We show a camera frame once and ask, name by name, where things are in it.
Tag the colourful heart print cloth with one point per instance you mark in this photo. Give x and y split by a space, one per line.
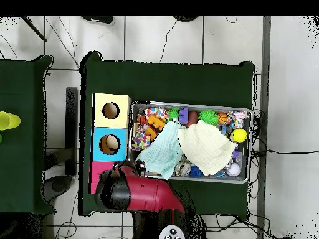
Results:
140 142
159 112

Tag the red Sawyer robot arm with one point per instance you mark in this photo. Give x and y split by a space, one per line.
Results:
149 194

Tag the wooden box with three holes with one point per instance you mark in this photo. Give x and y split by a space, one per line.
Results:
124 119

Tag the mint green muslin cloth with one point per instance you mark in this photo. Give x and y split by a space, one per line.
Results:
162 151

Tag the small green spiky ball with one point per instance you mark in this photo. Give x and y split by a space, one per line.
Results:
173 113

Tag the purple plastic building block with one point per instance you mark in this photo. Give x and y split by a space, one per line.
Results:
184 117

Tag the brown toy football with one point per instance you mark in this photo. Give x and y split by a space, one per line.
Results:
192 117

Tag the cream yellow muslin cloth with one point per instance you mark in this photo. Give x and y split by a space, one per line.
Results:
206 147

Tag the dark green tablecloth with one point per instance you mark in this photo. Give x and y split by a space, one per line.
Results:
162 82
20 161

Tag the large green spiky ball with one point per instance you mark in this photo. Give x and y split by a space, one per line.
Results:
208 117

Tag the orange mini basketball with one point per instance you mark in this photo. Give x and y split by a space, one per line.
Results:
222 118

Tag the yellow plastic ball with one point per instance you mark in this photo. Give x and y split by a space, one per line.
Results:
239 135

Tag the black round stand base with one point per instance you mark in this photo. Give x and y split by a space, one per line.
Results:
185 18

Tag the person's shoe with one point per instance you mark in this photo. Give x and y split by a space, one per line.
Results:
99 19

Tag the yellow-green plastic cup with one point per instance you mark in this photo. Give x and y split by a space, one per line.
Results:
8 120

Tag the black metal rod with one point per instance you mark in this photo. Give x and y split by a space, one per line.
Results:
35 29

